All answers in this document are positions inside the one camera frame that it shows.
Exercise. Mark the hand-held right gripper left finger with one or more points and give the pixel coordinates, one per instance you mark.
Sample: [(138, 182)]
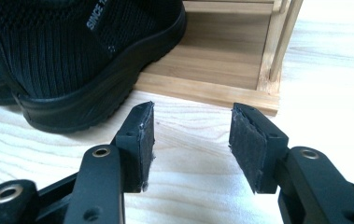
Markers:
[(135, 155)]

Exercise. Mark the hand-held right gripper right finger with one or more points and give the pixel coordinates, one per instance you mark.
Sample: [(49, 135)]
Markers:
[(255, 149)]

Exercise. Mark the wooden shoe rack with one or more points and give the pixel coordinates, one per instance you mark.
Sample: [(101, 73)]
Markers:
[(227, 62)]

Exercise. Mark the black mesh shoe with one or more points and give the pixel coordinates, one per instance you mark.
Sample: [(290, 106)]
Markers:
[(62, 53)]

